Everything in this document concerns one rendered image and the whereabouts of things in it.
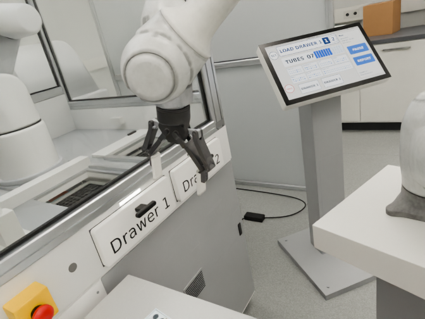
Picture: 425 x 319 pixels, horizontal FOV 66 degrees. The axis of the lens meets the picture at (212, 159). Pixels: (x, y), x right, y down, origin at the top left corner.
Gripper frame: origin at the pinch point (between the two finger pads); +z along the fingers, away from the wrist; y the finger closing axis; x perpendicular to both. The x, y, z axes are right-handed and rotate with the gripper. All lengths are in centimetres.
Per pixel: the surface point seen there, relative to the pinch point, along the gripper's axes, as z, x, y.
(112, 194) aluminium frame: 3.6, 9.0, 14.5
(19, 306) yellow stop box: 9.0, 38.8, 9.1
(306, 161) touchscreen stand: 39, -95, -8
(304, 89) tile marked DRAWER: -4, -79, -7
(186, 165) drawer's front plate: 9.0, -20.1, 12.2
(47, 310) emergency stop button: 10.9, 36.2, 5.5
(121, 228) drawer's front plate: 11.9, 10.9, 11.2
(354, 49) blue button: -16, -108, -19
